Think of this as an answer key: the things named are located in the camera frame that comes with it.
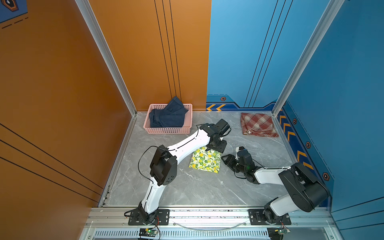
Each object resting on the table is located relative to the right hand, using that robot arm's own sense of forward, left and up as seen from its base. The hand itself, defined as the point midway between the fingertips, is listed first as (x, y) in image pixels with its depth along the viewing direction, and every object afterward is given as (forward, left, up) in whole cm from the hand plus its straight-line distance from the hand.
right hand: (221, 160), depth 91 cm
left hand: (+3, +1, +10) cm, 10 cm away
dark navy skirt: (+35, +34, +4) cm, 48 cm away
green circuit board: (-36, +38, -3) cm, 53 cm away
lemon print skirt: (0, +9, 0) cm, 9 cm away
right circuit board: (-36, -23, -4) cm, 43 cm away
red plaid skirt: (+28, -30, +1) cm, 41 cm away
